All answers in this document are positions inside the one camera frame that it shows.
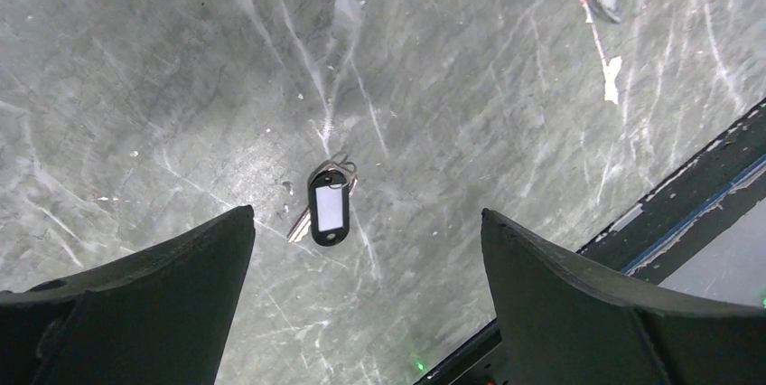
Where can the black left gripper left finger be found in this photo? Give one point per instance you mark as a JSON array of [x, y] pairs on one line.
[[161, 315]]

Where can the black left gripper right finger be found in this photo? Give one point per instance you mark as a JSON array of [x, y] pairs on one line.
[[565, 319]]

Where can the black tagged key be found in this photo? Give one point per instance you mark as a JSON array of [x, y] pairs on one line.
[[327, 215]]

